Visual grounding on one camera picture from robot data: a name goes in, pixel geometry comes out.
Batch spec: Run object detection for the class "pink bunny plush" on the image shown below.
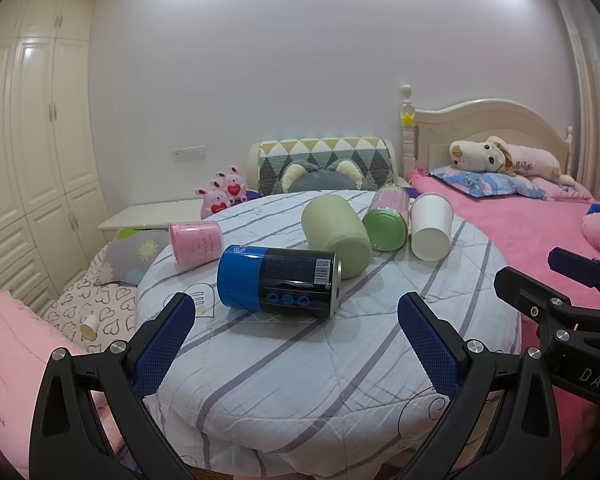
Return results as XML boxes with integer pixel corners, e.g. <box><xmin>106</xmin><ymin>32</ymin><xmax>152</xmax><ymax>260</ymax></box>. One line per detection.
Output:
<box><xmin>216</xmin><ymin>166</ymin><xmax>248</xmax><ymax>205</ymax></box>
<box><xmin>195</xmin><ymin>180</ymin><xmax>232</xmax><ymax>220</ymax></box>

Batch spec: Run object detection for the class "blue black towel canister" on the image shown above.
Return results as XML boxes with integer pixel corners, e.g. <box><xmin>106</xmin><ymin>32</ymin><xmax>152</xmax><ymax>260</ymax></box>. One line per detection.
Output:
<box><xmin>216</xmin><ymin>245</ymin><xmax>342</xmax><ymax>320</ymax></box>

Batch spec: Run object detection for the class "right pink bunny plush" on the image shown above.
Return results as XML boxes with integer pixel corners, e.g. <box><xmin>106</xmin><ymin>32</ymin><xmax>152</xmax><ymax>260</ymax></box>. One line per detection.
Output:
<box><xmin>216</xmin><ymin>166</ymin><xmax>248</xmax><ymax>205</ymax></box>

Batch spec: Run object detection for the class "pink paper cup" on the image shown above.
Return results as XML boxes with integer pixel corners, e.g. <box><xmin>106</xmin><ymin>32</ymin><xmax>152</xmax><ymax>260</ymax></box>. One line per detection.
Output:
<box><xmin>169</xmin><ymin>221</ymin><xmax>224</xmax><ymax>269</ymax></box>

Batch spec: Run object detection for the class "small paper cup on cloth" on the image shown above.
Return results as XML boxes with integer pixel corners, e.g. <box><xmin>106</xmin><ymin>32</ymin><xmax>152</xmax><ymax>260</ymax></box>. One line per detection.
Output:
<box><xmin>80</xmin><ymin>314</ymin><xmax>99</xmax><ymax>340</ymax></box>

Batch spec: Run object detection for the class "pale green tumbler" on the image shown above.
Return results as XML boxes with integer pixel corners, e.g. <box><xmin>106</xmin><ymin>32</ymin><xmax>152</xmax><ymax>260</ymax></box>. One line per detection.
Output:
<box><xmin>301</xmin><ymin>194</ymin><xmax>372</xmax><ymax>280</ymax></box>

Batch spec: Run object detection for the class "grey bear plush cushion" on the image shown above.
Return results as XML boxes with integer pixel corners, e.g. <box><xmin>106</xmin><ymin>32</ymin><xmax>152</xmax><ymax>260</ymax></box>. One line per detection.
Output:
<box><xmin>280</xmin><ymin>159</ymin><xmax>363</xmax><ymax>193</ymax></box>

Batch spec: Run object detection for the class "white dog plush toy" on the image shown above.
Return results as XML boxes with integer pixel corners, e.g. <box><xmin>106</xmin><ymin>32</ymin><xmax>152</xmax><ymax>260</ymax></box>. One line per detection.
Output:
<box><xmin>449</xmin><ymin>136</ymin><xmax>515</xmax><ymax>176</ymax></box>

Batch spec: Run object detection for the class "white side table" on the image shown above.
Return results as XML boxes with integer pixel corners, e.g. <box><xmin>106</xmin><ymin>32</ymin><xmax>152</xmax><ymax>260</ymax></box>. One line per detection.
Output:
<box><xmin>98</xmin><ymin>198</ymin><xmax>202</xmax><ymax>232</ymax></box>

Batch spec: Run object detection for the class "triangle pattern quilted headrest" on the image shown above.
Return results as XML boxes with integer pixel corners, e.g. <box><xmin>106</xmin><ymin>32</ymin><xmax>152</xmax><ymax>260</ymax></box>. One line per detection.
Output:
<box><xmin>246</xmin><ymin>136</ymin><xmax>400</xmax><ymax>195</ymax></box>

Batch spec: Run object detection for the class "blue cartoon pillow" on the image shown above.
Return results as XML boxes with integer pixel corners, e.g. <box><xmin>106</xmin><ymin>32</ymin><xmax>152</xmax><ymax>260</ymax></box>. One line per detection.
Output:
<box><xmin>429</xmin><ymin>166</ymin><xmax>546</xmax><ymax>200</ymax></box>

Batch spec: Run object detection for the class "pink bed blanket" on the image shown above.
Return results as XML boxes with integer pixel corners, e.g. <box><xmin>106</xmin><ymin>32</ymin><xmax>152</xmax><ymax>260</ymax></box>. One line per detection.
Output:
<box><xmin>404</xmin><ymin>168</ymin><xmax>600</xmax><ymax>461</ymax></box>

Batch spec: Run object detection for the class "cream wardrobe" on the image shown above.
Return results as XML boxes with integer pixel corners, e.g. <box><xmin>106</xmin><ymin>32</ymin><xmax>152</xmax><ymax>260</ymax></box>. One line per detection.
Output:
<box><xmin>0</xmin><ymin>0</ymin><xmax>108</xmax><ymax>313</ymax></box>

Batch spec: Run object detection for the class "left pink bunny plush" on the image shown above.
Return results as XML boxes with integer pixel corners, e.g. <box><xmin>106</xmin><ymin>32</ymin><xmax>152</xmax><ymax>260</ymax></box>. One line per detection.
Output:
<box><xmin>195</xmin><ymin>180</ymin><xmax>232</xmax><ymax>220</ymax></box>

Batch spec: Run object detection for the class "white paper cup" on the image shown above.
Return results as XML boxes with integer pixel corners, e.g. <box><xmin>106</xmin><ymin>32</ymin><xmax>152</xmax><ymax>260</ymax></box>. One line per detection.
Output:
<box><xmin>411</xmin><ymin>193</ymin><xmax>454</xmax><ymax>262</ymax></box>

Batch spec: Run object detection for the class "heart pattern white cloth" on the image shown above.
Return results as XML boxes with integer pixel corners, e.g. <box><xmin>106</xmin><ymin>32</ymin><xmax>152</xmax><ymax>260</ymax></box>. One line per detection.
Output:
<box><xmin>42</xmin><ymin>245</ymin><xmax>137</xmax><ymax>352</ymax></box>

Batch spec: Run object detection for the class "white wall switch plate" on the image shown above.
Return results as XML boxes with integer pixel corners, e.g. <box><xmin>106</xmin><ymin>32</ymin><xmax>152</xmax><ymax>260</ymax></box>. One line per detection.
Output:
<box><xmin>173</xmin><ymin>145</ymin><xmax>206</xmax><ymax>162</ymax></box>

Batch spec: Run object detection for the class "pink green clear canister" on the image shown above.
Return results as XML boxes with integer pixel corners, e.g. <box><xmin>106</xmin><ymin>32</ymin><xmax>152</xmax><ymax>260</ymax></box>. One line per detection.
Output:
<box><xmin>362</xmin><ymin>184</ymin><xmax>408</xmax><ymax>252</ymax></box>

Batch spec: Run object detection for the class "grey flower cushion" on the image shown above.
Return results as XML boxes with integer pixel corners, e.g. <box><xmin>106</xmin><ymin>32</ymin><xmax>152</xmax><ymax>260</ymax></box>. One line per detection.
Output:
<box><xmin>98</xmin><ymin>228</ymin><xmax>170</xmax><ymax>286</ymax></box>

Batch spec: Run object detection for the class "pink quilt at left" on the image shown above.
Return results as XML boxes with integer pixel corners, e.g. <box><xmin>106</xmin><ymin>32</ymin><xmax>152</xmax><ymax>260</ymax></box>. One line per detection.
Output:
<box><xmin>0</xmin><ymin>289</ymin><xmax>127</xmax><ymax>478</ymax></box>

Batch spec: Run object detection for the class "cream wooden bed headboard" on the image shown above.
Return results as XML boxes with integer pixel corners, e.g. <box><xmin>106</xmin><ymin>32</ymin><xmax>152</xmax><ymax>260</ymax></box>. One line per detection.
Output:
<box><xmin>400</xmin><ymin>84</ymin><xmax>573</xmax><ymax>177</ymax></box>

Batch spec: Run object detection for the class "white curtain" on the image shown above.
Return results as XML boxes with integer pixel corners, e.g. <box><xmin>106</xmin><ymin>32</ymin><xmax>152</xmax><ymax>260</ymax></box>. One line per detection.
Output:
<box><xmin>556</xmin><ymin>0</ymin><xmax>600</xmax><ymax>199</ymax></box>

